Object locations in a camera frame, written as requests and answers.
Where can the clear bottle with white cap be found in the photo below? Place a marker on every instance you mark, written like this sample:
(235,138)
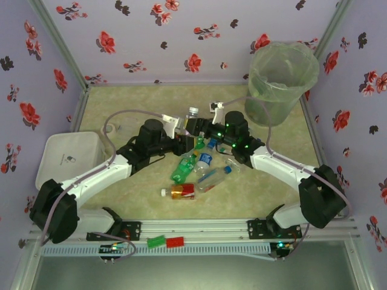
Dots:
(192,116)

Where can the green plastic bottle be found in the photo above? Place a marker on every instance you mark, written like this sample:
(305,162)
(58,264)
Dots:
(199,143)
(181,169)

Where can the clear bottle with green cap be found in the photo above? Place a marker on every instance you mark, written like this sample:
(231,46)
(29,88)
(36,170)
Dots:
(222,149)

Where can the clear bottle with blue label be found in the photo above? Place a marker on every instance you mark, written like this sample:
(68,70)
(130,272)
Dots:
(206,159)

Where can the clear plastic bottle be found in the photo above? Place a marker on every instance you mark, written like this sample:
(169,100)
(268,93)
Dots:
(234,164)

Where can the red label bottle white cap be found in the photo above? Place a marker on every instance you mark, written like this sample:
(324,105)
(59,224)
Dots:
(181,192)

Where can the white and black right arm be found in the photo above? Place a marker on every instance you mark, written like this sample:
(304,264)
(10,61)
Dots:
(281,169)

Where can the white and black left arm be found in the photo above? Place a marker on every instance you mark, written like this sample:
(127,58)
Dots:
(96,176)

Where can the bin with green liner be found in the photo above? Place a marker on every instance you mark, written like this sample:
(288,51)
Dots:
(287,102)

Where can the clear bottle with blue cap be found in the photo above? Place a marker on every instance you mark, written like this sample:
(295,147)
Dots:
(211,179)

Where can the white storage box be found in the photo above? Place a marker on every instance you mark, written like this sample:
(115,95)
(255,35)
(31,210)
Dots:
(66,157)

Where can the red toy block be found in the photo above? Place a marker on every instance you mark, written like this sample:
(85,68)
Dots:
(175,242)

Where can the green toy block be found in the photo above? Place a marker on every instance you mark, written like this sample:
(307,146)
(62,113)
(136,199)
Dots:
(156,241)

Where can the left circuit board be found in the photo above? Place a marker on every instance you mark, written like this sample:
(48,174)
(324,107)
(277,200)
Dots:
(112,249)

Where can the circuit board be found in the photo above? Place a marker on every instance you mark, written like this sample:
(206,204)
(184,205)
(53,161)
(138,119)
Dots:
(112,249)
(282,246)

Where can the right circuit board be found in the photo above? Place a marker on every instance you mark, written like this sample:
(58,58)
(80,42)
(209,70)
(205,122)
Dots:
(282,246)

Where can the aluminium side rail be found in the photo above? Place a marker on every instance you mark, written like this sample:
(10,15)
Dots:
(313,130)

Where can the aluminium mounting rail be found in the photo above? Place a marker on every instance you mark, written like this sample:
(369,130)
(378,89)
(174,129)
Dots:
(196,229)

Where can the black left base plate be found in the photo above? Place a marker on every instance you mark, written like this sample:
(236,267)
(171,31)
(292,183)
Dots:
(134,231)

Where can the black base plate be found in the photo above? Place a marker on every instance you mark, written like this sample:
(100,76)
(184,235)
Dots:
(257,229)
(134,231)

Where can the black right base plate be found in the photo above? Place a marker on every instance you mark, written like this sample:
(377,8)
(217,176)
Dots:
(257,229)

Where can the aluminium corner post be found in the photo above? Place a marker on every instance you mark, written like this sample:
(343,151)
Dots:
(331,27)
(62,45)

